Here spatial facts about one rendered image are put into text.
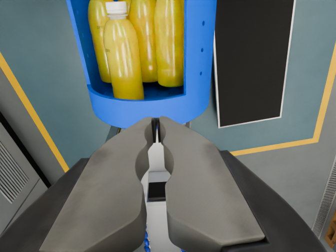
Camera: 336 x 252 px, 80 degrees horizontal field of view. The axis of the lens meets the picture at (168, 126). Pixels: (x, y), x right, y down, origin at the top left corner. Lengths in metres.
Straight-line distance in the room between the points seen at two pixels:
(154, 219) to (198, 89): 0.85
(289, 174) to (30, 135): 2.64
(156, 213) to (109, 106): 0.78
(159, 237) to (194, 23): 1.11
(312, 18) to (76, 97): 1.85
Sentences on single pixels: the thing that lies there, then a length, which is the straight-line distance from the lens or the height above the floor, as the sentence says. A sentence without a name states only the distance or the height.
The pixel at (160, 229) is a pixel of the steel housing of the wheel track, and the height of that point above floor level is 0.93.
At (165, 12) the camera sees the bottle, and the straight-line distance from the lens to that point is 0.43.
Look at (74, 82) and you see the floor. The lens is 1.78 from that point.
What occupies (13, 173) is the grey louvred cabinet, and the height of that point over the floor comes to 0.29.
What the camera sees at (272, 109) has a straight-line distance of 1.82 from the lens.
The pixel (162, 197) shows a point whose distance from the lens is 0.77.
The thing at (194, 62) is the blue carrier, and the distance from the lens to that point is 0.38.
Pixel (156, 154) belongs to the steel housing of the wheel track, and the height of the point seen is 0.93.
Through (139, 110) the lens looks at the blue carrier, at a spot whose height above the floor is 1.23.
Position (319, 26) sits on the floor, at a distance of 1.94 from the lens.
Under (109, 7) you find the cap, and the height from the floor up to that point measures 1.13.
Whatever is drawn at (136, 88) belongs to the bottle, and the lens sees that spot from 0.46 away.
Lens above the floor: 1.57
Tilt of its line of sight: 59 degrees down
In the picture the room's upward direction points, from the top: 176 degrees clockwise
